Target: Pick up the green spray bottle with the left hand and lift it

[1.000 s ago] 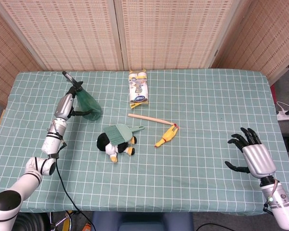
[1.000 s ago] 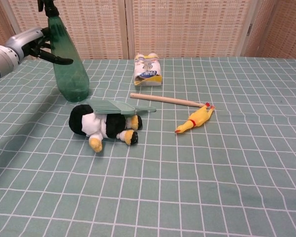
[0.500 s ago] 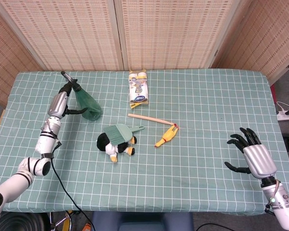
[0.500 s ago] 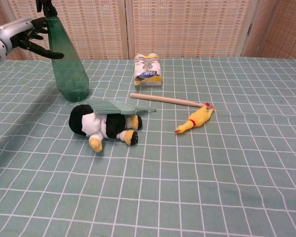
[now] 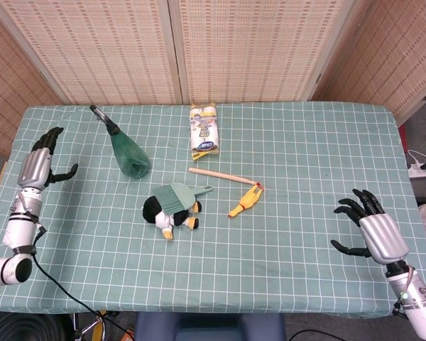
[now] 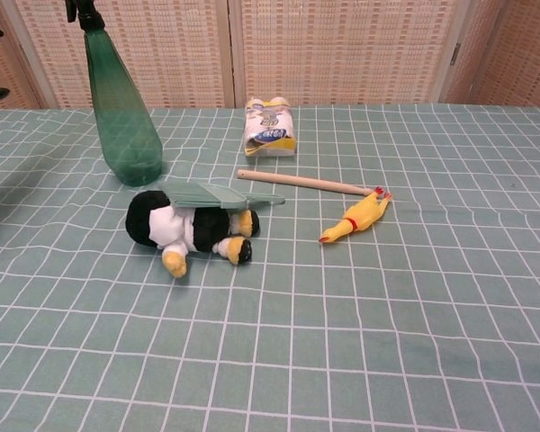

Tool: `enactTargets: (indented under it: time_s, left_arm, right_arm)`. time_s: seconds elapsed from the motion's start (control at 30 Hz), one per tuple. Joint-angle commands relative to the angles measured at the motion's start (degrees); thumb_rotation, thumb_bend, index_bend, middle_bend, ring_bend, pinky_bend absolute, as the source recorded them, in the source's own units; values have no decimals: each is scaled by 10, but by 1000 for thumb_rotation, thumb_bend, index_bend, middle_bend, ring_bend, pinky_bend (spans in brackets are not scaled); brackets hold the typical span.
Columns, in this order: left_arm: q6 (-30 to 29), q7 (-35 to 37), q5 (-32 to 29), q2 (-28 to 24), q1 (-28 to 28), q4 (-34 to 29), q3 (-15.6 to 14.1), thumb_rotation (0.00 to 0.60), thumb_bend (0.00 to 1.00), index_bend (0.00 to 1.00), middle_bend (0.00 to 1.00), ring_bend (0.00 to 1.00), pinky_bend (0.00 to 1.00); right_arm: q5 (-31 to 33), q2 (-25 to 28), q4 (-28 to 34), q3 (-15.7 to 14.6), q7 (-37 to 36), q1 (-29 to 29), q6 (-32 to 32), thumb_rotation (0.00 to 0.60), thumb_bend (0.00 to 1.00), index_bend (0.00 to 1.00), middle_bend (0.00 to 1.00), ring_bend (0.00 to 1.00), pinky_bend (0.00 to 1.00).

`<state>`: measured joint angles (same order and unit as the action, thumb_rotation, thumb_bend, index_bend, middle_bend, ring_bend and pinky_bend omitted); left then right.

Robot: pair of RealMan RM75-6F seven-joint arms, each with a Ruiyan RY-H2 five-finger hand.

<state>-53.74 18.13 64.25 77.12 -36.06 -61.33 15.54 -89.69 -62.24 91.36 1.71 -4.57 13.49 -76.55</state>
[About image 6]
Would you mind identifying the light wooden stick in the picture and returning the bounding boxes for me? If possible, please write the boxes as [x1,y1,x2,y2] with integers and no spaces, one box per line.
[237,168,373,198]

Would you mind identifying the woven bamboo screen panel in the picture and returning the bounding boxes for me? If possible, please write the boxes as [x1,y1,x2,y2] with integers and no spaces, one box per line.
[0,0,236,110]
[441,0,540,108]
[0,0,44,116]
[228,0,473,108]

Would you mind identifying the green spray bottle black trigger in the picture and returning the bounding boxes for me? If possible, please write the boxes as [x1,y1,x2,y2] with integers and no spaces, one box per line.
[65,0,164,186]

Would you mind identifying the green checked tablecloth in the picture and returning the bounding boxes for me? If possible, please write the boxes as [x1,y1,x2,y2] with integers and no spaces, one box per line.
[0,102,540,432]

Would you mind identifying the black white plush penguin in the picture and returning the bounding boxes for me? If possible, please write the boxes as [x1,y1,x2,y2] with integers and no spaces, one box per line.
[124,190,261,278]

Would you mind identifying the yellow rubber chicken toy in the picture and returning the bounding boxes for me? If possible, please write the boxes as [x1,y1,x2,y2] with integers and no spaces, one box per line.
[319,186,393,246]

